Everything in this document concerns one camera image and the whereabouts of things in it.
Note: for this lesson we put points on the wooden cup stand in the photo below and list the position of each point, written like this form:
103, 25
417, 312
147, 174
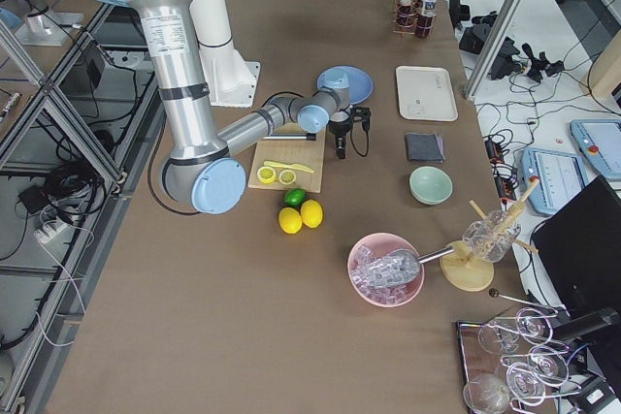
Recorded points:
466, 271

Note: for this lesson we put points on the mint green bowl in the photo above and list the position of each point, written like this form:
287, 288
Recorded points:
430, 185

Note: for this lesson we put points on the steel ice scoop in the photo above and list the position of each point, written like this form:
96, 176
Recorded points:
402, 266

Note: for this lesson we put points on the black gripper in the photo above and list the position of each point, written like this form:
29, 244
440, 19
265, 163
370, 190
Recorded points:
339, 130

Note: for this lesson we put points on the green lime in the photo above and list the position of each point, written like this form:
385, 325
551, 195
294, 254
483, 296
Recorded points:
295, 197

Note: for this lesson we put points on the lemon half upper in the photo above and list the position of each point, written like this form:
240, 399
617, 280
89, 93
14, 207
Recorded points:
287, 177

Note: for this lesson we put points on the blue round plate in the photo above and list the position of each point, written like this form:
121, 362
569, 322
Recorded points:
361, 85

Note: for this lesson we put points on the tea bottle back right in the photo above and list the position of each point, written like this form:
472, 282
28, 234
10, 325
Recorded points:
404, 19

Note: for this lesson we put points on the cream rabbit tray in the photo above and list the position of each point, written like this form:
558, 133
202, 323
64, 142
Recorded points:
425, 93

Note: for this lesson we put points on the wire wine glass rack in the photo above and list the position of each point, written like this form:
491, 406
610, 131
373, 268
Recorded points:
527, 359

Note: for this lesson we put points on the blue teach pendant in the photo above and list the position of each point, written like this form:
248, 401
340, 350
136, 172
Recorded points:
561, 177

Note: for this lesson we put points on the yellow lemon upper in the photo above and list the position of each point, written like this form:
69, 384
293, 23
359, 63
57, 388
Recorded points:
311, 213

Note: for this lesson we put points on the grey folded cloth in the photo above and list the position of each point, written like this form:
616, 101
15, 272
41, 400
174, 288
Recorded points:
425, 147

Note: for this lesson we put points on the pink bowl with ice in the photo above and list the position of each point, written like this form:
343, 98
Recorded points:
362, 265

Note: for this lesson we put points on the tea bottle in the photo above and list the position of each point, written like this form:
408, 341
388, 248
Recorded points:
424, 24
404, 19

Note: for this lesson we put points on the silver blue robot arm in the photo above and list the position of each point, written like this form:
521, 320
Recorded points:
195, 63

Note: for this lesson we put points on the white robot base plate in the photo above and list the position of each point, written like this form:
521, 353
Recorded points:
232, 80

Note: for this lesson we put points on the yellow lemon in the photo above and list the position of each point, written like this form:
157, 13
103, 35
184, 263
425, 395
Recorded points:
311, 213
290, 220

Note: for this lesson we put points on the wooden cutting board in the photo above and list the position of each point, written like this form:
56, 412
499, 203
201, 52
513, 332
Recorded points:
289, 152

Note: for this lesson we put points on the lemon half lower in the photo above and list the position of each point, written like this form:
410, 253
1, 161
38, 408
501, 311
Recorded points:
266, 175

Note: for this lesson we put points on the steel muddler black tip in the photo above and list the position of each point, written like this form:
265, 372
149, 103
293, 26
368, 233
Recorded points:
291, 137

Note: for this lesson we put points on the tea bottle front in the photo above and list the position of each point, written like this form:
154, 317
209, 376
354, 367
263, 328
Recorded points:
424, 24

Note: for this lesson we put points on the black laptop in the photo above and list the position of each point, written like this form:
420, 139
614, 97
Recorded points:
579, 247

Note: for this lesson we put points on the yellow plastic knife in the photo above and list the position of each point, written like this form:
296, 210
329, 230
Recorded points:
293, 166

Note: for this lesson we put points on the lemon half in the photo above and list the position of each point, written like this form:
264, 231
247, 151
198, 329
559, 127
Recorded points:
266, 175
287, 177

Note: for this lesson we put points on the yellow lemon lower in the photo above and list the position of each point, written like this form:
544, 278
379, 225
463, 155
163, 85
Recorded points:
290, 220

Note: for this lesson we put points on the clear glass mug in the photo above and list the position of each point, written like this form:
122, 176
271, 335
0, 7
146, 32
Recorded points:
492, 237

